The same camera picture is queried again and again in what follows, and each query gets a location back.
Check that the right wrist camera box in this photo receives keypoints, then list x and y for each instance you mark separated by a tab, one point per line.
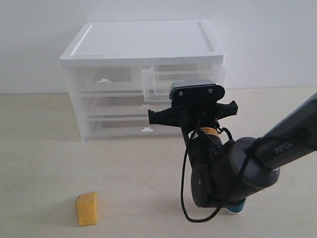
201	91

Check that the clear bottom wide drawer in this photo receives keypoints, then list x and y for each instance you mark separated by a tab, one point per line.
130	126

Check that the clear middle wide drawer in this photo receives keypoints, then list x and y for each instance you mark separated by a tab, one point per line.
112	106

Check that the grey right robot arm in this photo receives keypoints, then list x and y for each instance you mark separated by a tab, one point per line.
226	173

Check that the yellow cheese wedge block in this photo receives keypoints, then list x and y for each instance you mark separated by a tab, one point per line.
86	209

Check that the clear wide drawer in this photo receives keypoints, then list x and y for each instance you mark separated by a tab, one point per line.
112	106
130	126

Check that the teal bottle white cap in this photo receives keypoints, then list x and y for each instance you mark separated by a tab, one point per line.
236	208

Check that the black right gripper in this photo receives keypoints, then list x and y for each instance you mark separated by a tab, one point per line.
190	115

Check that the white plastic drawer cabinet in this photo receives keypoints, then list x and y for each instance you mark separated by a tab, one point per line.
134	44

